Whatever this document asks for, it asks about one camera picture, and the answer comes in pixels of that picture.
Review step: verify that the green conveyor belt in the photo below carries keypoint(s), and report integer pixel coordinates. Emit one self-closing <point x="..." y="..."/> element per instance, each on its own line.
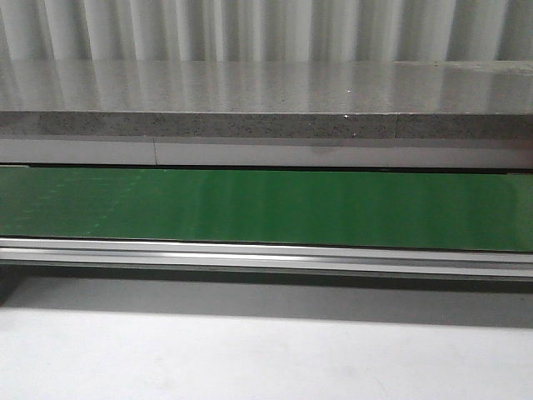
<point x="458" y="211"/>

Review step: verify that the white pleated curtain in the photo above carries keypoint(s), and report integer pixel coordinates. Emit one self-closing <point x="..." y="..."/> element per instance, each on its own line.
<point x="295" y="31"/>

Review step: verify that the grey stone counter slab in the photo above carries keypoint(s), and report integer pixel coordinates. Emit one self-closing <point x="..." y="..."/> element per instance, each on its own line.
<point x="289" y="100"/>

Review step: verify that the aluminium conveyor front rail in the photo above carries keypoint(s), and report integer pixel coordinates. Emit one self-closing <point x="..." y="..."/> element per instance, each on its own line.
<point x="252" y="258"/>

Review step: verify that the white conveyor rear rail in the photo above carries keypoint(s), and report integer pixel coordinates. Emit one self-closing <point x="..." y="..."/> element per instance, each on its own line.
<point x="256" y="152"/>

